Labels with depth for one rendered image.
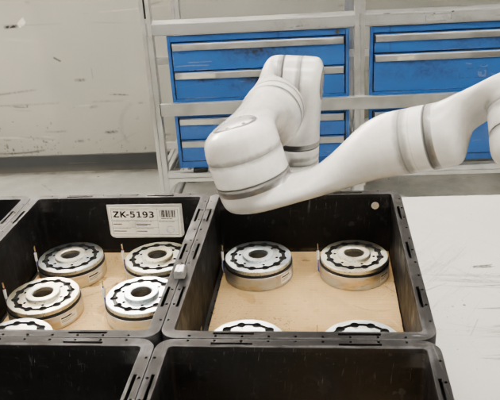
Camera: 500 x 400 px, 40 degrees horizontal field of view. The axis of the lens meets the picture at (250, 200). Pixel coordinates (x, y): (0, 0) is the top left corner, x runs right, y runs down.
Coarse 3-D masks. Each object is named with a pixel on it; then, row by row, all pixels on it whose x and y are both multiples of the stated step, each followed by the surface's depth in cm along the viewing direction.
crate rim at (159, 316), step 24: (24, 216) 107; (0, 240) 99; (192, 240) 96; (168, 288) 85; (0, 336) 77; (24, 336) 77; (48, 336) 76; (72, 336) 76; (96, 336) 76; (120, 336) 76; (144, 336) 75
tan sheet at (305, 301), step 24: (312, 264) 108; (288, 288) 102; (312, 288) 101; (336, 288) 101; (384, 288) 100; (216, 312) 97; (240, 312) 97; (264, 312) 96; (288, 312) 96; (312, 312) 96; (336, 312) 95; (360, 312) 95; (384, 312) 95
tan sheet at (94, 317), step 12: (108, 252) 116; (120, 252) 115; (108, 264) 112; (120, 264) 112; (108, 276) 108; (120, 276) 108; (84, 288) 105; (96, 288) 105; (108, 288) 105; (84, 300) 102; (96, 300) 102; (84, 312) 99; (96, 312) 99; (72, 324) 96; (84, 324) 96; (96, 324) 96; (108, 324) 96
